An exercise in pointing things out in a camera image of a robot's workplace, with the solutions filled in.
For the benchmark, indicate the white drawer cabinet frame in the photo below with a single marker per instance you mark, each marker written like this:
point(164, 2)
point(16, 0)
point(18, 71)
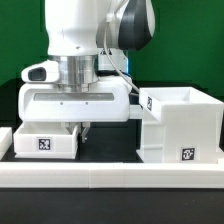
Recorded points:
point(180, 125)

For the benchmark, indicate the white front fence wall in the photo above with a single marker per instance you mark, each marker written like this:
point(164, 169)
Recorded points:
point(111, 175)

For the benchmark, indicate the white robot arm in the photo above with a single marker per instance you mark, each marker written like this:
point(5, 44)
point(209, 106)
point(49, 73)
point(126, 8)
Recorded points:
point(87, 27)

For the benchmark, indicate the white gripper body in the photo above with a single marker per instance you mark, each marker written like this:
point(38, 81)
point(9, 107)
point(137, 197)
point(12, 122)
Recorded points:
point(67, 89)

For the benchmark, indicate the white fence wall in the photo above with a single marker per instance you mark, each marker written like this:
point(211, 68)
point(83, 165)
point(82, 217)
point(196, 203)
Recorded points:
point(5, 140)
point(111, 175)

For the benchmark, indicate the fiducial marker sheet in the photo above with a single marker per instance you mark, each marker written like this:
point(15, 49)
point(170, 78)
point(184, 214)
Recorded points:
point(136, 112)

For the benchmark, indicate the white left fence wall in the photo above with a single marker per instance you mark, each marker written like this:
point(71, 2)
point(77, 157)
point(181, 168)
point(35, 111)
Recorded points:
point(5, 140)

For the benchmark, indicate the white front drawer box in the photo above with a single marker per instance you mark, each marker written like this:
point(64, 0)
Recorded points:
point(44, 140)

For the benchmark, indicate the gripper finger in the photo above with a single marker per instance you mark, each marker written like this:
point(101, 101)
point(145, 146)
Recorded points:
point(71, 127)
point(86, 128)

